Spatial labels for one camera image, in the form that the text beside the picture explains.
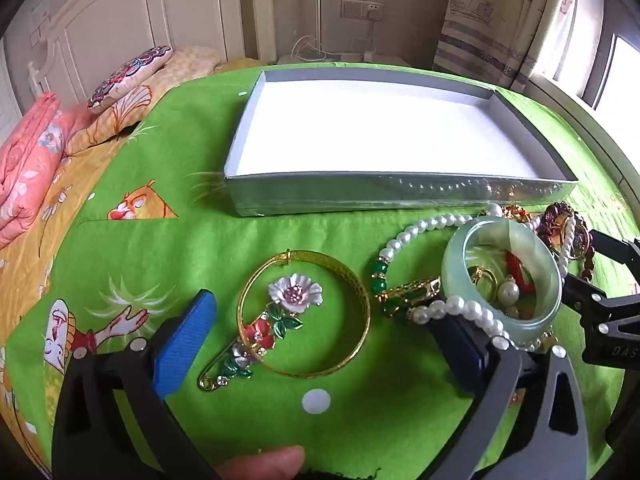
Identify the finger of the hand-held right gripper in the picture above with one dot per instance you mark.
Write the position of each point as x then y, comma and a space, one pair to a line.
612, 250
587, 300

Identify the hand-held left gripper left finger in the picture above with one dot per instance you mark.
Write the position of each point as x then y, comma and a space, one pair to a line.
187, 340

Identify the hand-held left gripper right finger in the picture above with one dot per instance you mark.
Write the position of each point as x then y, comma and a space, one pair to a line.
462, 347

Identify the pale green jade bangle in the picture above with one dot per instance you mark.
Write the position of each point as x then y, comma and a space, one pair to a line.
452, 275

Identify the gold bangle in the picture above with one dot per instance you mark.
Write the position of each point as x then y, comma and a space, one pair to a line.
345, 275

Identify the silver box with white lining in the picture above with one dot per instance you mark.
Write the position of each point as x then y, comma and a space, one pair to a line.
375, 125

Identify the person's left hand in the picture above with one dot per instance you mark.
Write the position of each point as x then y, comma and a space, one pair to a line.
260, 465

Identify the pearl drop earring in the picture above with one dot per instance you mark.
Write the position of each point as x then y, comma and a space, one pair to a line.
508, 293

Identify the green printed blanket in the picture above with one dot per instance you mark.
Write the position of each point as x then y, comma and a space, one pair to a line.
150, 260

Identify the gold silver cuff ornament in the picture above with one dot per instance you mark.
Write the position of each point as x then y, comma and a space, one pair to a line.
515, 212

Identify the enamel flower brooch pin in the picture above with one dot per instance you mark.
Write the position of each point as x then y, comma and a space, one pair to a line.
295, 292

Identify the window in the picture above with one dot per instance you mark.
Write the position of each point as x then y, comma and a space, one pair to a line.
622, 85

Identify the pink folded quilt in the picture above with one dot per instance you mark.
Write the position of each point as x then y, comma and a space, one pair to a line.
30, 160

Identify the printed beige curtain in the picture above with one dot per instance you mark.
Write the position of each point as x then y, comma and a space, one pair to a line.
480, 20

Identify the embroidered patterned pillow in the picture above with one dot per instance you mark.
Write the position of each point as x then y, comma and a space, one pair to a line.
130, 77

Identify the peach pillow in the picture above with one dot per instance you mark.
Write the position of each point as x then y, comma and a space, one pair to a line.
195, 60

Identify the white nightstand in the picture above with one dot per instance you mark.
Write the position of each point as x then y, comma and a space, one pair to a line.
345, 59

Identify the white bed headboard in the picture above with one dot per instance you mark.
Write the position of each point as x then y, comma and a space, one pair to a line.
125, 15

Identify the white upright pole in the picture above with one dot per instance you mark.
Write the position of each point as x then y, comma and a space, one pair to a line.
318, 5

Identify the wall socket panel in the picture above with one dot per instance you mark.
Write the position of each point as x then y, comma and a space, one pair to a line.
362, 9

